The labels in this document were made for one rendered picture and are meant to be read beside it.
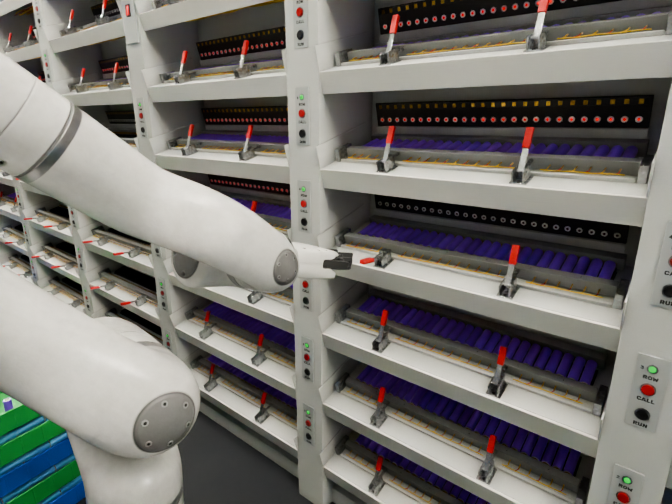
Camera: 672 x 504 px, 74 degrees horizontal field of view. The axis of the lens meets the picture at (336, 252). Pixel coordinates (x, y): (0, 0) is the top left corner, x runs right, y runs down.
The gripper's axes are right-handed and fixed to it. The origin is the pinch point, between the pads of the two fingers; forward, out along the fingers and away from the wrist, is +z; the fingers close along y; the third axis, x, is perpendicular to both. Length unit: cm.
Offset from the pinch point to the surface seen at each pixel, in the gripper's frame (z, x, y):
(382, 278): 15.8, -3.8, 0.8
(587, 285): 21.0, 3.1, 37.8
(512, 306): 15.3, -2.7, 28.1
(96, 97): 5, 35, -123
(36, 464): -20, -69, -71
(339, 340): 19.8, -21.6, -10.5
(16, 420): -26, -55, -71
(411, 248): 20.0, 3.4, 4.1
